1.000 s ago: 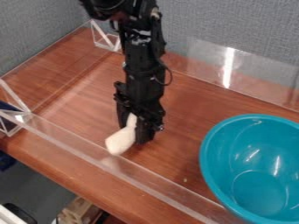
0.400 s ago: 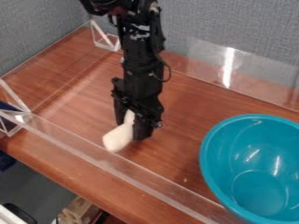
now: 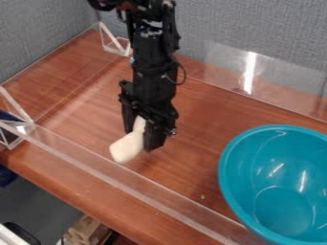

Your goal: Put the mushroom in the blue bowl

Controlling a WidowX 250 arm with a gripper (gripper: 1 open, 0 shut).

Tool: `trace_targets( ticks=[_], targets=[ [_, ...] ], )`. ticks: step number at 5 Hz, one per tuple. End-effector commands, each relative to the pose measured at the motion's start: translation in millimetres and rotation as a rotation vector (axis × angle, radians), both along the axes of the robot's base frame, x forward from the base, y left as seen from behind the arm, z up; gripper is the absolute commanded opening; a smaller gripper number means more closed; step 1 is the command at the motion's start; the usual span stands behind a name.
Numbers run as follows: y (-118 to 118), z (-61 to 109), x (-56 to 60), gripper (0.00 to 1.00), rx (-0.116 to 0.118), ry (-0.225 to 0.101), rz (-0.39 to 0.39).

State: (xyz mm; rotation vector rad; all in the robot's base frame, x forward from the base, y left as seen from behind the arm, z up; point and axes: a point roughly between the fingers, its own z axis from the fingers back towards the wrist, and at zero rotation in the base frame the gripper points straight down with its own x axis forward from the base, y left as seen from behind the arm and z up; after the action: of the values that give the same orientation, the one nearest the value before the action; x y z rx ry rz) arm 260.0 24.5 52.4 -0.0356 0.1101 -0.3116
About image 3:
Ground clear acrylic back barrier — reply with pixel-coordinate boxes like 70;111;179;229
99;20;327;123

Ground clear acrylic front barrier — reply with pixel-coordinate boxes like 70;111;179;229
0;122;267;245

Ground clear acrylic left barrier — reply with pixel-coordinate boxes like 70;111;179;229
0;21;104;123

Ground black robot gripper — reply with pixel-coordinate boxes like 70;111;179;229
119;61;179;151

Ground black white object bottom left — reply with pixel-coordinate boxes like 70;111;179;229
0;222;42;245

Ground white plush mushroom red cap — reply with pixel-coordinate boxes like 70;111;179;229
108;116;146;164

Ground wooden block under table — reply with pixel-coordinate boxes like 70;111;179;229
64;215;112;245

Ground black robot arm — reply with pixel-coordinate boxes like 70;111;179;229
87;0;183;151

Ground blue plastic bowl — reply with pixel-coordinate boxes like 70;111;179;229
218;124;327;245

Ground black cable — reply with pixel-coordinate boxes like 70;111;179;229
163;63;188;86

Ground clear acrylic barrier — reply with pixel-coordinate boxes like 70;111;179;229
99;20;327;123
0;122;267;245
0;21;104;123

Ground dark blue object at left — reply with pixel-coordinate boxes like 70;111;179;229
0;109;21;188

